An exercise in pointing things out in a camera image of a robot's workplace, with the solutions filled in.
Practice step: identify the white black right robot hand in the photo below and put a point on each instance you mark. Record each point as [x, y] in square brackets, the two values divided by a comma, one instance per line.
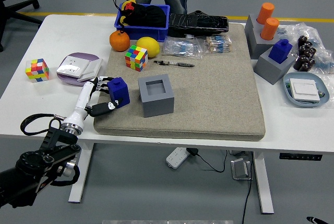
[318, 221]

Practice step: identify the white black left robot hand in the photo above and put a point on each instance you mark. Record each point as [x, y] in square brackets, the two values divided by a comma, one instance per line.
[82, 98]

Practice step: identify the blue seal with knob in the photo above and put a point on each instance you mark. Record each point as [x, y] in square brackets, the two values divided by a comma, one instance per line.
[120, 93]
[279, 51]

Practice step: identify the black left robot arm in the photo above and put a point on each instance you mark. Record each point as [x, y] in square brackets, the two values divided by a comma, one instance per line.
[39, 161]

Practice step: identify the grey square seal holder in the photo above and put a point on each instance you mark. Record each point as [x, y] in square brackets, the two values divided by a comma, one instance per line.
[274, 72]
[159, 106]

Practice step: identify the purple plate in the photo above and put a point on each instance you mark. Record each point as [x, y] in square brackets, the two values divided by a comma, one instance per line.
[86, 56]

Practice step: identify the pastel colourful puzzle cube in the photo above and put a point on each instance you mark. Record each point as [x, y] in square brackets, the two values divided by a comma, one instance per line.
[37, 70]

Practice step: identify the black table control panel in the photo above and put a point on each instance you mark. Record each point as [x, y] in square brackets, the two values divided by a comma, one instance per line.
[300, 156]

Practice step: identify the white table leg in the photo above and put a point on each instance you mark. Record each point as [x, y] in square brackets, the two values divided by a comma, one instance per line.
[263, 182]
[81, 177]

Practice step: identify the bright colourful puzzle cube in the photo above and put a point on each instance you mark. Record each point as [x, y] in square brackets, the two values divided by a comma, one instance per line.
[135, 58]

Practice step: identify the orange fruit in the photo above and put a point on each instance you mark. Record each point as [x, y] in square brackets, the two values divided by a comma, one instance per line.
[119, 41]

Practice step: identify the yellow lemon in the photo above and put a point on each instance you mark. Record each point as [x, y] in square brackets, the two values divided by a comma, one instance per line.
[148, 47]

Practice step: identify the blue plastic bin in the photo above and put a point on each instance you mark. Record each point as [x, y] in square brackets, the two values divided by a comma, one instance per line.
[146, 34]

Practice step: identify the black pen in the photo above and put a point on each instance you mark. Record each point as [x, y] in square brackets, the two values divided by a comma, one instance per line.
[173, 63]

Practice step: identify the clear bag of blue resistors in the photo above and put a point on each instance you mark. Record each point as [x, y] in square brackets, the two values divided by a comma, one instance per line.
[181, 47]

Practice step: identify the white power strip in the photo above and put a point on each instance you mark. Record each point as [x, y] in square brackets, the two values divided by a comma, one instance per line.
[177, 157]

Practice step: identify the pale blue plate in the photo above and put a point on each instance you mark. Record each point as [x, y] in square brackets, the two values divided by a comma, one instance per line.
[305, 104]

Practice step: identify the grey-brown felt mat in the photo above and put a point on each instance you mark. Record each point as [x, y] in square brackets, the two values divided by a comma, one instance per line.
[208, 98]

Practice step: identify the black plastic-wrapped keyboard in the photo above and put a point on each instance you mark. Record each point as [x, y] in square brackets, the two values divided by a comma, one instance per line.
[198, 24]

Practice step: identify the clear bag of tan resistors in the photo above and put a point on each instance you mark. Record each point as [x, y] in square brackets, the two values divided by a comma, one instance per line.
[217, 44]

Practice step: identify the black capacitor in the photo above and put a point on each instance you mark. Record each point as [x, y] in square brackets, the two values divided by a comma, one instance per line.
[311, 52]
[302, 59]
[308, 46]
[310, 63]
[302, 40]
[299, 65]

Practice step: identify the crumpled clear plastic bag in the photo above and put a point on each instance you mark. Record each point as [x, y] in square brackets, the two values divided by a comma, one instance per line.
[322, 41]

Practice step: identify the grey double cylinder holder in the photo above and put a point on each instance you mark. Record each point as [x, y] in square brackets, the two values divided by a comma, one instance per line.
[257, 44]

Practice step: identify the orange cylinder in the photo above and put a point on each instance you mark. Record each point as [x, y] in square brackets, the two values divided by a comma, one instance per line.
[265, 12]
[269, 28]

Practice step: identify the white wall socket panel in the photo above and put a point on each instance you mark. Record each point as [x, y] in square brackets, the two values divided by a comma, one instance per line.
[71, 66]

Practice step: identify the silver metal bracket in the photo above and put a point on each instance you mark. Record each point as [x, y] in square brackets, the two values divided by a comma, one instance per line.
[238, 169]

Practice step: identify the white wall switch panel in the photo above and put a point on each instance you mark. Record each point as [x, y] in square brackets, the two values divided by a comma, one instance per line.
[305, 89]

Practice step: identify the black knob bracket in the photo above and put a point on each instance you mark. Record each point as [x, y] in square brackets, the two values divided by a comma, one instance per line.
[198, 12]

